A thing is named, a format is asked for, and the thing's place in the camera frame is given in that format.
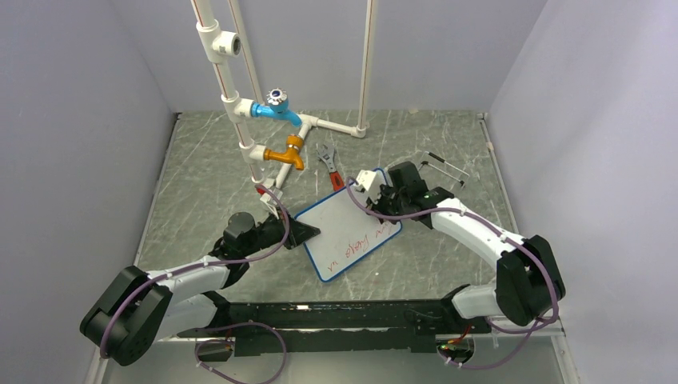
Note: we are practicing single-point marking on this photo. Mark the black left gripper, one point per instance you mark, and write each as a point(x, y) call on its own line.
point(299, 232)

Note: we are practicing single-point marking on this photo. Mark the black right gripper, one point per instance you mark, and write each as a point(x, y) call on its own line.
point(384, 190)

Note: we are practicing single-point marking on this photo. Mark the blue framed whiteboard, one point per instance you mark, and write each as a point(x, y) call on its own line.
point(347, 233)

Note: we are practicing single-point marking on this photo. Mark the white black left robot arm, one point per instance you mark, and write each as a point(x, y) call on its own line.
point(141, 307)

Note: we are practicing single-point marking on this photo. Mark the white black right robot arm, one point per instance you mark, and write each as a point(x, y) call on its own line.
point(527, 283)

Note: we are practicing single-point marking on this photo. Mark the black whiteboard stand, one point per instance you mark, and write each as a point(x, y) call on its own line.
point(432, 161)

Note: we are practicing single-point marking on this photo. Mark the orange faucet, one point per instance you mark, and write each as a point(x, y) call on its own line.
point(291, 154)

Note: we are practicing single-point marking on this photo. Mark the blue faucet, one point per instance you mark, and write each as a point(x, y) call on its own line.
point(276, 107)

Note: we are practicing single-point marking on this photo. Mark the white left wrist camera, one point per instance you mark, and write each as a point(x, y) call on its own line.
point(270, 193)

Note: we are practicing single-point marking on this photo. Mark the red handled adjustable wrench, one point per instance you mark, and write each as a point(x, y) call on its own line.
point(325, 154)

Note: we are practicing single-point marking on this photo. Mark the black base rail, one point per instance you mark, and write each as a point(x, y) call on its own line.
point(415, 325)

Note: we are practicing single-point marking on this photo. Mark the white PVC pipe frame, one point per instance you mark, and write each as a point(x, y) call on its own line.
point(266, 166)

